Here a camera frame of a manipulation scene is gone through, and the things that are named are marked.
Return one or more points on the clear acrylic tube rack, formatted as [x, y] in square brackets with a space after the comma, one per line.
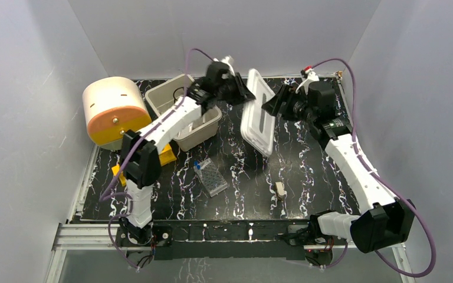
[210, 178]

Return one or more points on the beige plastic bin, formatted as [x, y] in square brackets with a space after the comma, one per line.
[179, 119]

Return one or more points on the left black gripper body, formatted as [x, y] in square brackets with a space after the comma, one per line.
[236, 91]

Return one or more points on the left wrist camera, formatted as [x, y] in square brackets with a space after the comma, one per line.
[228, 60]

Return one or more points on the yellow test tube rack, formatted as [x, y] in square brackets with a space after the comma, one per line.
[167, 156]

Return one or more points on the white bin lid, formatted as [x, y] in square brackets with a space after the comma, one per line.
[257, 126]

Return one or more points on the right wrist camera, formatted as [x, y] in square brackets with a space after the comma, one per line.
[308, 76]

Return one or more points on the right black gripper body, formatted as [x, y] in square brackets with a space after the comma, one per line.
[296, 108]

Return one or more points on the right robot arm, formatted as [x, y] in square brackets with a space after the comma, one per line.
[384, 220]

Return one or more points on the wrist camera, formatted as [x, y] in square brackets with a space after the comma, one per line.
[228, 60]
[308, 76]

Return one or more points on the black mounting base rail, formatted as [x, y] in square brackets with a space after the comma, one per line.
[166, 240]

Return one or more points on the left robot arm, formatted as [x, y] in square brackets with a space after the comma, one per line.
[141, 149]

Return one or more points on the cream and orange cylinder appliance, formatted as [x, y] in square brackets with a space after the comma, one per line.
[112, 106]

